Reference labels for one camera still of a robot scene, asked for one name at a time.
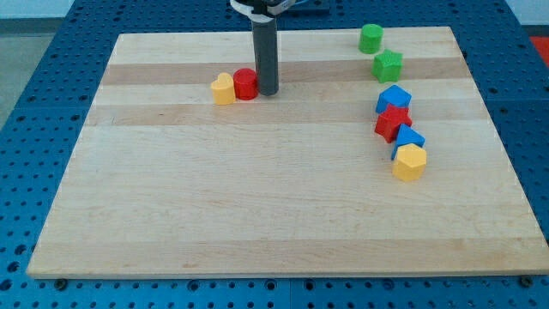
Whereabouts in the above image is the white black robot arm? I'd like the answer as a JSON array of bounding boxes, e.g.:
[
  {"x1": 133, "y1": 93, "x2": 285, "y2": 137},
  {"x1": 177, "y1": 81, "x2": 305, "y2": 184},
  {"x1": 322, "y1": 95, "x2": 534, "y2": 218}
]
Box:
[{"x1": 229, "y1": 0, "x2": 330, "y2": 23}]

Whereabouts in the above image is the red star block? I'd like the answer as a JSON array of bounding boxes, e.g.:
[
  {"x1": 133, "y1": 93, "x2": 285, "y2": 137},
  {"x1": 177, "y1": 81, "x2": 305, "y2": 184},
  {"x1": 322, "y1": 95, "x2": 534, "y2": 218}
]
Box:
[{"x1": 374, "y1": 104, "x2": 413, "y2": 143}]

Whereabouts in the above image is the green star block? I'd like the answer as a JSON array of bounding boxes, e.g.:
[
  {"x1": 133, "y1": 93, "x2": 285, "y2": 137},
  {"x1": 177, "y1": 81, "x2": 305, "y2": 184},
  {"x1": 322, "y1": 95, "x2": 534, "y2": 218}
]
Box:
[{"x1": 371, "y1": 49, "x2": 403, "y2": 83}]

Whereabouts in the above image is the red cylinder block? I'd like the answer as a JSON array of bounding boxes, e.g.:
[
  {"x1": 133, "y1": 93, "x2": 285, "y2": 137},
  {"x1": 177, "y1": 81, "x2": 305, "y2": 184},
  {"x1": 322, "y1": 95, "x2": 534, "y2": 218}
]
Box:
[{"x1": 232, "y1": 68, "x2": 258, "y2": 100}]

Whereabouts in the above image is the yellow heart block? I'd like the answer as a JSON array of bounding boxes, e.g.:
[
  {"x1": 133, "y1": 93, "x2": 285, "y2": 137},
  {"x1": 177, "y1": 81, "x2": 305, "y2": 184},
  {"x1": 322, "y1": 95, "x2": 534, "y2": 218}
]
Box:
[{"x1": 210, "y1": 72, "x2": 236, "y2": 106}]

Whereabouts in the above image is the light wooden board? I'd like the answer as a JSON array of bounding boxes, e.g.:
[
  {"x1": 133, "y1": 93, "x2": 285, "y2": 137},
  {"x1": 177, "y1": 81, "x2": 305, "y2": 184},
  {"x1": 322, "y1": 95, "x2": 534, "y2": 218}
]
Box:
[{"x1": 27, "y1": 27, "x2": 548, "y2": 279}]

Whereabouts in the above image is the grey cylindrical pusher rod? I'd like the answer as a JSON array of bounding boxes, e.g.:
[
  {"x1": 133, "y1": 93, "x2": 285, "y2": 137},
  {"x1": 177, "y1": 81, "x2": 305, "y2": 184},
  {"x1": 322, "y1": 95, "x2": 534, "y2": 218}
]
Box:
[{"x1": 252, "y1": 19, "x2": 279, "y2": 96}]

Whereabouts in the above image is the blue cube block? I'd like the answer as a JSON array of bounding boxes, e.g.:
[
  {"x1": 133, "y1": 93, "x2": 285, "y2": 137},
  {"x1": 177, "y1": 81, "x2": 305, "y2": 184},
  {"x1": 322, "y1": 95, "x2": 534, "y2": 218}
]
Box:
[{"x1": 376, "y1": 84, "x2": 412, "y2": 114}]

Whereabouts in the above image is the blue triangle block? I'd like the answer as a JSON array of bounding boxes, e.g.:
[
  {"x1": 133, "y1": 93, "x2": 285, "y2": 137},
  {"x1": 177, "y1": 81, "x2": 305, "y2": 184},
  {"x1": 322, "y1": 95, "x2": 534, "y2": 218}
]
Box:
[{"x1": 391, "y1": 124, "x2": 425, "y2": 160}]

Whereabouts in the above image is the yellow hexagon block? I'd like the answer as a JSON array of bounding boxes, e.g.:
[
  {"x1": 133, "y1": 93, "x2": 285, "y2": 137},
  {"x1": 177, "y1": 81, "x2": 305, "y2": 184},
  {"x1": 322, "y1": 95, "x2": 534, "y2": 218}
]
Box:
[{"x1": 392, "y1": 143, "x2": 427, "y2": 182}]

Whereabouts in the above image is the green cylinder block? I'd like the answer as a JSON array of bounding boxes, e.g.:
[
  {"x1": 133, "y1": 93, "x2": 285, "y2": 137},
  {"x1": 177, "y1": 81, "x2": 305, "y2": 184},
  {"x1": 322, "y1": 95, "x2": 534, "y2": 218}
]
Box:
[{"x1": 359, "y1": 24, "x2": 383, "y2": 54}]

